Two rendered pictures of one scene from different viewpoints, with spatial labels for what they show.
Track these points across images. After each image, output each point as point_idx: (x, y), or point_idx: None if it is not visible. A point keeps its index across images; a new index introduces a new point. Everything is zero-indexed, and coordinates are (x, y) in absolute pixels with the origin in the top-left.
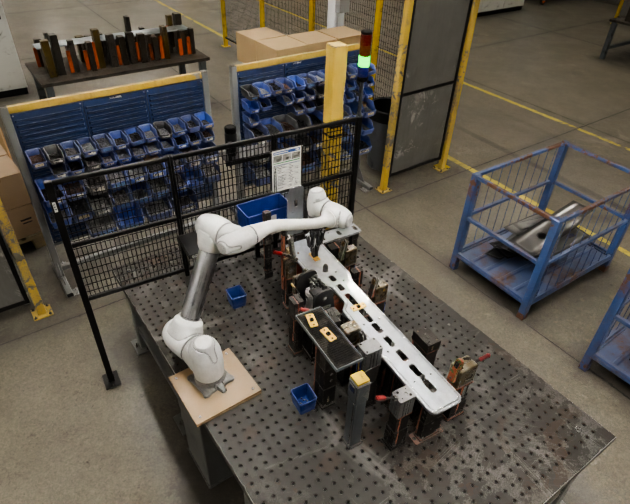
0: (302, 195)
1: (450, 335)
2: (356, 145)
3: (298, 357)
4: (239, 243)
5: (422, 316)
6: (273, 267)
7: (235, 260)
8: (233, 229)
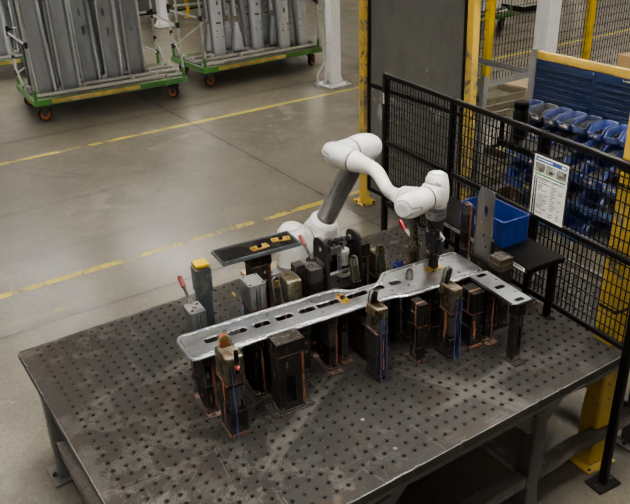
0: (493, 206)
1: (370, 446)
2: None
3: None
4: (328, 152)
5: (408, 421)
6: None
7: None
8: (342, 142)
